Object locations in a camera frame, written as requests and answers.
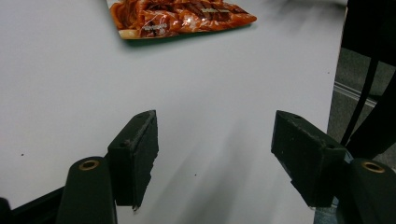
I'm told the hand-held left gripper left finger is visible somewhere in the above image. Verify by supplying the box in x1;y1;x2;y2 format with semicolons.
56;109;160;224

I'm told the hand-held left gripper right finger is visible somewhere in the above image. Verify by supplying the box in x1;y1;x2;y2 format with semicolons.
271;109;396;224

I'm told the orange snack packet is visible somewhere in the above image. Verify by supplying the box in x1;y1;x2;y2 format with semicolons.
106;0;258;40

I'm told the black metal stand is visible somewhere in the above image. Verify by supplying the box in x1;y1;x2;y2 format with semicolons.
340;0;396;161

